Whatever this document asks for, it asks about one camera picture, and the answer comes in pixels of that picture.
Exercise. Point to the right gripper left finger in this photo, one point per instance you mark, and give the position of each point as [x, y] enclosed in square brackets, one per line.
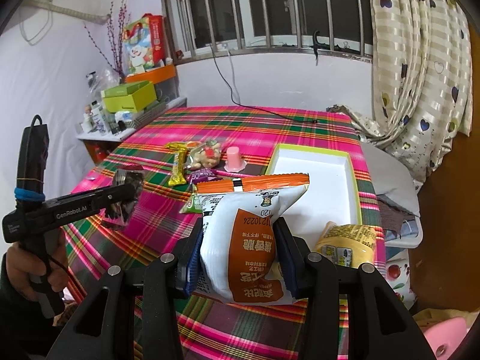
[102, 327]

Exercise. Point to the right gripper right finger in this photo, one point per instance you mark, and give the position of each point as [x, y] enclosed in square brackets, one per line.
[379, 326]

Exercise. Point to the gold candy bar wrapper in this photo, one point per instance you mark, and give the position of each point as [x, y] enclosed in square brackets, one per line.
[180, 149]

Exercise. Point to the green snack packet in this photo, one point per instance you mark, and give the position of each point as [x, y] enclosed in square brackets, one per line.
[193, 205]

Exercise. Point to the white orange snack bag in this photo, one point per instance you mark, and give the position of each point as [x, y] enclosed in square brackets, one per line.
[239, 252]

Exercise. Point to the purple snack packet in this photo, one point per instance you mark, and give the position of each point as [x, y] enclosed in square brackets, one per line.
[202, 175]

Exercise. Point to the clear bag peanuts green label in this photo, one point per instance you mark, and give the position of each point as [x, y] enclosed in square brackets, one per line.
[206, 155]

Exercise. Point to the dark brown snack packet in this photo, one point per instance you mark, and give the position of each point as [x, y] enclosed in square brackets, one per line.
[129, 181]

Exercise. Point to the person's left hand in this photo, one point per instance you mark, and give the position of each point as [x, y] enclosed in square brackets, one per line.
[21, 264]

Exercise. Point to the pink plastic stool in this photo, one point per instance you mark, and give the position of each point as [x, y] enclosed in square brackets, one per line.
[446, 336]

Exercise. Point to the yellow snack bag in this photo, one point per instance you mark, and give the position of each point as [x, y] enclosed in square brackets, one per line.
[347, 245]

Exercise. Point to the white side shelf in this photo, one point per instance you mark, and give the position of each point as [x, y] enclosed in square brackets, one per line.
[99, 145]

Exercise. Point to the white tray green rim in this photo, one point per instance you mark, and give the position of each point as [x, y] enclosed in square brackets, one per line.
[332, 195]

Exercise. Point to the grey pillow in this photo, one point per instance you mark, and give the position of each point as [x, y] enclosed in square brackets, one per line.
[391, 178]

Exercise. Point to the lime green box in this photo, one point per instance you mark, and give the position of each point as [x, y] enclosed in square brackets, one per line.
[133, 97]

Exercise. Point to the orange storage box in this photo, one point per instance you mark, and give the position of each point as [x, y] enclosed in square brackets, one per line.
[155, 75]

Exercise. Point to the pink flower branches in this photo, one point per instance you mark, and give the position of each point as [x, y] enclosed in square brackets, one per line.
[114, 35]

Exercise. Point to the colourful gift box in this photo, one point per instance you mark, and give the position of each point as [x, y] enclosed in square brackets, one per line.
[143, 42]

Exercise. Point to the heart pattern curtain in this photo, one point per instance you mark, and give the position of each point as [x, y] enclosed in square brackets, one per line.
[422, 82]

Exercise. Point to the barred window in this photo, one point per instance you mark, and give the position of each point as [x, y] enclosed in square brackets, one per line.
[200, 29]

